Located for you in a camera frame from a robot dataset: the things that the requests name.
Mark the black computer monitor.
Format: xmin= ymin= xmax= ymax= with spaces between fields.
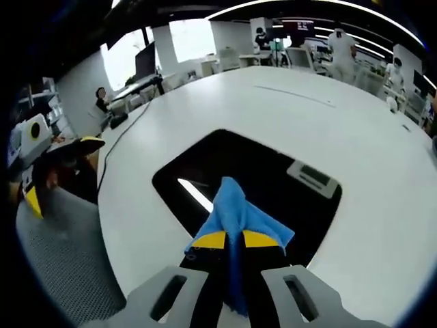
xmin=134 ymin=40 xmax=158 ymax=81

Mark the white storage shelf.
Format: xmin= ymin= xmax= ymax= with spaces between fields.
xmin=13 ymin=77 xmax=74 ymax=137

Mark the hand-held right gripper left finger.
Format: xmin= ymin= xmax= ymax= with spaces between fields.
xmin=125 ymin=230 xmax=228 ymax=328

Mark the blue cleaning cloth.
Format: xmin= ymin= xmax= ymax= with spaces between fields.
xmin=184 ymin=176 xmax=295 ymax=317

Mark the thin black cable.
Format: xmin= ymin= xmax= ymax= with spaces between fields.
xmin=97 ymin=100 xmax=152 ymax=192

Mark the grey mesh office chair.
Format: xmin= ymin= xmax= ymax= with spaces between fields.
xmin=15 ymin=186 xmax=127 ymax=328

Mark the small black object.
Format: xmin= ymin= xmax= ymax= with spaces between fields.
xmin=109 ymin=113 xmax=130 ymax=129

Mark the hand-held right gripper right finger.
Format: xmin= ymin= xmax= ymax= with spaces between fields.
xmin=241 ymin=230 xmax=346 ymax=328

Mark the black standing desk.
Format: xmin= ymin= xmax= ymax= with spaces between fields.
xmin=111 ymin=75 xmax=167 ymax=103

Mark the white ceiling light strip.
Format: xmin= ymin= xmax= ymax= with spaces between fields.
xmin=207 ymin=0 xmax=426 ymax=47

